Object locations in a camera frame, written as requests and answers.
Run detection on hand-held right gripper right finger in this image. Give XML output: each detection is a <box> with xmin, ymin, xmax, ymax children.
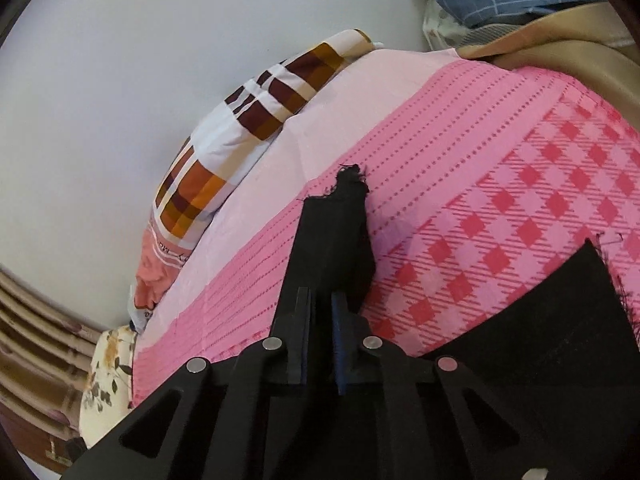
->
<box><xmin>330</xmin><ymin>293</ymin><xmax>566</xmax><ymax>480</ymax></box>

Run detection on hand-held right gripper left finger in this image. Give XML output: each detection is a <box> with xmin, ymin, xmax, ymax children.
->
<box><xmin>60</xmin><ymin>287</ymin><xmax>313</xmax><ymax>480</ymax></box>

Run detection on black pants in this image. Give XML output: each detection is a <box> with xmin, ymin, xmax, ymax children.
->
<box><xmin>272</xmin><ymin>162</ymin><xmax>640</xmax><ymax>480</ymax></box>

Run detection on cream floral cloth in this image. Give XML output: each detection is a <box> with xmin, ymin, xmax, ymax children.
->
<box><xmin>79</xmin><ymin>325</ymin><xmax>138</xmax><ymax>448</ymax></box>

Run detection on plaid print pillow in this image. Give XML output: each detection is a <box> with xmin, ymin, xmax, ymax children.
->
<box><xmin>131</xmin><ymin>29</ymin><xmax>377</xmax><ymax>333</ymax></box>

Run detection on pink checked bed sheet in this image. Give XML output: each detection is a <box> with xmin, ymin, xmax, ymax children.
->
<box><xmin>130</xmin><ymin>47</ymin><xmax>640</xmax><ymax>411</ymax></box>

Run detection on white patterned cloth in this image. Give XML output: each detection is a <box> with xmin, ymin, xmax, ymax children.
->
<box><xmin>422</xmin><ymin>0</ymin><xmax>506</xmax><ymax>51</ymax></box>

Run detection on beige cloth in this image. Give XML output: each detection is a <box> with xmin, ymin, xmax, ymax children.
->
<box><xmin>457</xmin><ymin>0</ymin><xmax>640</xmax><ymax>126</ymax></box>

